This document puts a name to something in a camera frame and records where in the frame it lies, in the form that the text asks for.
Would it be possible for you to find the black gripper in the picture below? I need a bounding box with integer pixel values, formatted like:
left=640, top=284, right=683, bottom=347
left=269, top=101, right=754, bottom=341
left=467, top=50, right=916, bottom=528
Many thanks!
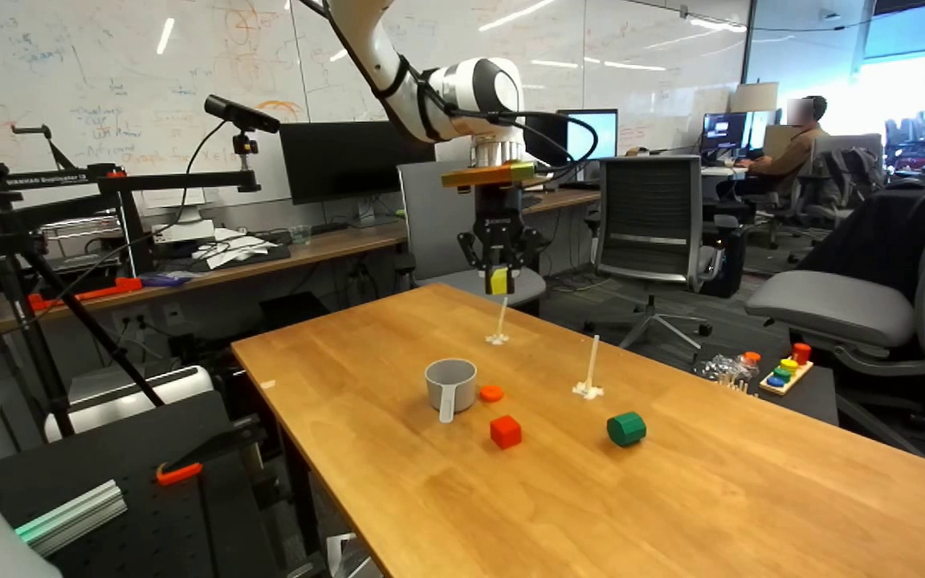
left=455, top=190, right=546, bottom=297

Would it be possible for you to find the gray measuring cup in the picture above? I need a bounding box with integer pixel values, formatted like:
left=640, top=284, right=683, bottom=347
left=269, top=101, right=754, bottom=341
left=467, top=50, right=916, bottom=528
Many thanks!
left=421, top=356, right=482, bottom=426

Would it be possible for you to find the red block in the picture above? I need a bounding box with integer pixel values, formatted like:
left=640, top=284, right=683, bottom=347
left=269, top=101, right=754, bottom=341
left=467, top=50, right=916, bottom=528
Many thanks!
left=488, top=413, right=527, bottom=453

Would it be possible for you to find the green block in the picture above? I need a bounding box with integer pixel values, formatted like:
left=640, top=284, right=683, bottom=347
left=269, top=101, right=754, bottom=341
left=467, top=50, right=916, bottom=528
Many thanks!
left=603, top=408, right=648, bottom=449

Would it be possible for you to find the white plastic pin stand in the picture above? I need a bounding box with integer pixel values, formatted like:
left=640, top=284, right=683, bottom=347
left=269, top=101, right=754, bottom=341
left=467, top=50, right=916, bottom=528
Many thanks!
left=571, top=332, right=608, bottom=405
left=486, top=297, right=512, bottom=347

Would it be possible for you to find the black computer monitor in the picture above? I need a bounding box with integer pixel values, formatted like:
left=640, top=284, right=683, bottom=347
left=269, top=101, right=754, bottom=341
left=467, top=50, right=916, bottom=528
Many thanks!
left=520, top=111, right=571, bottom=180

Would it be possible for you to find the bright lit monitor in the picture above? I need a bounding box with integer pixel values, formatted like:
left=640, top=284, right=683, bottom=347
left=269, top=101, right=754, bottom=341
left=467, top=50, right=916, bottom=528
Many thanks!
left=557, top=106, right=624, bottom=166

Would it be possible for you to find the long wooden desk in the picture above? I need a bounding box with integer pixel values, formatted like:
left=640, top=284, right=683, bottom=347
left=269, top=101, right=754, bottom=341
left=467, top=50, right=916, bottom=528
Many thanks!
left=0, top=225, right=411, bottom=333

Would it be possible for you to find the clear bottle orange cap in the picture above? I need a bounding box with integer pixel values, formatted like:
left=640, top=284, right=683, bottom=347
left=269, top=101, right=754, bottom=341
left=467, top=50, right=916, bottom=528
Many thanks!
left=700, top=347, right=763, bottom=396

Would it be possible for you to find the dark distant monitor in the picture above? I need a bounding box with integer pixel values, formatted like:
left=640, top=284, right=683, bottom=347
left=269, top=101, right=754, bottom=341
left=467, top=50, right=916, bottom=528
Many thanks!
left=700, top=111, right=752, bottom=163

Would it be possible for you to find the white paper pile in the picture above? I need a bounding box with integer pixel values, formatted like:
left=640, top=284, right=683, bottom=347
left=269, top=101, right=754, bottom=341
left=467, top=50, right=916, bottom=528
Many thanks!
left=189, top=225, right=281, bottom=272

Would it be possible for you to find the colourful stacking toy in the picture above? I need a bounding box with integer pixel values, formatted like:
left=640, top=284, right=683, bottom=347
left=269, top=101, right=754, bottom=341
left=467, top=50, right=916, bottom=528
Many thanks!
left=758, top=336, right=814, bottom=397

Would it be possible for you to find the white lampshade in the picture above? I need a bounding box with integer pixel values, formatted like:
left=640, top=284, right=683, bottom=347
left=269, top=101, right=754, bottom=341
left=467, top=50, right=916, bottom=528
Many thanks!
left=725, top=82, right=782, bottom=117

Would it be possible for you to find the seated person brown shirt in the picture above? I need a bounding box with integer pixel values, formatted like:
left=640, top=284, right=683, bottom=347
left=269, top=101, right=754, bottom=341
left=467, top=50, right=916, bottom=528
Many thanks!
left=739, top=93, right=836, bottom=204

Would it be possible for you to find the small black table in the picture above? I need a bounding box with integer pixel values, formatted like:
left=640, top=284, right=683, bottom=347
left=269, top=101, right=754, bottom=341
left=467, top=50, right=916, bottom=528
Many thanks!
left=691, top=344, right=840, bottom=426

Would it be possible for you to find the gray padded office chair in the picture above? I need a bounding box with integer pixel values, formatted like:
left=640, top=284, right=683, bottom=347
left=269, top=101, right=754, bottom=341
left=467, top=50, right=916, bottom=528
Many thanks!
left=746, top=173, right=925, bottom=378

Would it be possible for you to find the white roll tube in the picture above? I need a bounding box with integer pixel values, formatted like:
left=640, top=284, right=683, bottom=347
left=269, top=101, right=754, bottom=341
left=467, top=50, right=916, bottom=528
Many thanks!
left=41, top=363, right=214, bottom=443

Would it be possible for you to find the orange bar tool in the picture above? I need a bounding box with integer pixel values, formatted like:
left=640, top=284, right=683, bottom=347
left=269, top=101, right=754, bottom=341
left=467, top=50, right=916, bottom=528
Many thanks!
left=25, top=272, right=147, bottom=317

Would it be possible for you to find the black cart top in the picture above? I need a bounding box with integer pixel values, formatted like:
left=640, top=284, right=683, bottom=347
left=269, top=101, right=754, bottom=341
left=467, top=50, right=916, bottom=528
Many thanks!
left=0, top=386, right=310, bottom=578

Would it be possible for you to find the silver metal cylinder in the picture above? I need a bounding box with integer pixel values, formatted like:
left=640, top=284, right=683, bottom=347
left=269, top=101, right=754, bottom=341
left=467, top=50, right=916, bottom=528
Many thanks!
left=10, top=476, right=132, bottom=559

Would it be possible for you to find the colourful wrist mount plate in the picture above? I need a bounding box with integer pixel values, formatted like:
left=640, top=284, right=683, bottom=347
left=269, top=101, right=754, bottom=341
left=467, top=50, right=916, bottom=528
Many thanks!
left=441, top=159, right=541, bottom=194

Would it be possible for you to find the black mesh chair gray frame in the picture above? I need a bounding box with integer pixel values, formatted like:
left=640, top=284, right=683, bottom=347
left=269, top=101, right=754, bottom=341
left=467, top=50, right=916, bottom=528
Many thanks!
left=595, top=154, right=715, bottom=355

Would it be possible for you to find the black bar camera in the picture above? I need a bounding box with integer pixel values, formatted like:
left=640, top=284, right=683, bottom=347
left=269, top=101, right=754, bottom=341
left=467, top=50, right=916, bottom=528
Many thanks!
left=202, top=89, right=281, bottom=163

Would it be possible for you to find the orange handled clamp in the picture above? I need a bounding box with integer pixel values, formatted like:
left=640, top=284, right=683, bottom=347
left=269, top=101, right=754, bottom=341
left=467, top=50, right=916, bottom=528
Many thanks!
left=154, top=461, right=208, bottom=491

